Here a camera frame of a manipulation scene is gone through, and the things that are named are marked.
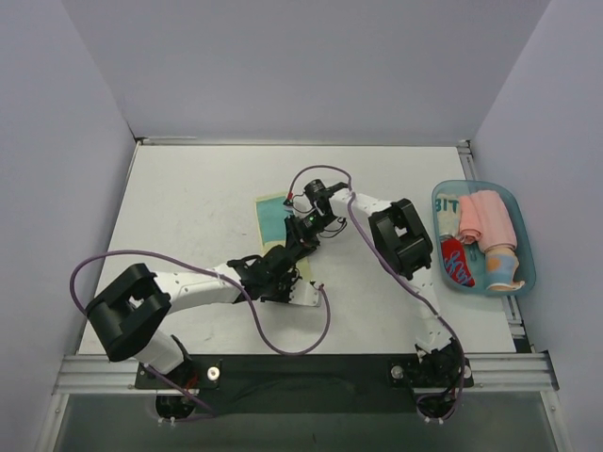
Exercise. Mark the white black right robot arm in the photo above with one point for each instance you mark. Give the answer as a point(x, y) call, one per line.
point(397, 237)

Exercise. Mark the blue plastic basket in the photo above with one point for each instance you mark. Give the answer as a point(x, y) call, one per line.
point(474, 256)

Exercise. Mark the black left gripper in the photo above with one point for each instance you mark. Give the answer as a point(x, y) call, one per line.
point(286, 281)

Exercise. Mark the peach blue rolled towel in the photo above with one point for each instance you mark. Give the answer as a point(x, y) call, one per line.
point(501, 265)

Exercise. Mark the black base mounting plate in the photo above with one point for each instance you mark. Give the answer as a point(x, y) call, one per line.
point(309, 384)

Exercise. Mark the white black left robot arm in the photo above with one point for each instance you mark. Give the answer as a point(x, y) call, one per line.
point(127, 314)

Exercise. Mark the yellow teal towel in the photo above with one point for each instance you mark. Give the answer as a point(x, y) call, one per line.
point(270, 215)

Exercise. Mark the aluminium frame rail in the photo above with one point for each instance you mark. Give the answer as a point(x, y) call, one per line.
point(509, 303)
point(491, 372)

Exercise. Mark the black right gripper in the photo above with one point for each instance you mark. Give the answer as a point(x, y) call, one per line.
point(294, 233)

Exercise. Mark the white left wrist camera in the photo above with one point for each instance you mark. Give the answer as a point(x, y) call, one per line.
point(305, 294)

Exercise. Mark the pink rolled towel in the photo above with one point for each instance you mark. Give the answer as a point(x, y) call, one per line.
point(485, 220)

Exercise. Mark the red blue patterned towel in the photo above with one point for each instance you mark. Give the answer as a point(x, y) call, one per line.
point(455, 263)

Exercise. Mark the white rolled towel blue letters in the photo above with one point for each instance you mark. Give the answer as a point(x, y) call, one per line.
point(447, 215)

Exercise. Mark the aluminium front frame rail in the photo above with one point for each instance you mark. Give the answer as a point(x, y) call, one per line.
point(491, 372)

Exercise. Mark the aluminium right frame rail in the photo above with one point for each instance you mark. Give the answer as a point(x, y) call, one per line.
point(509, 303)

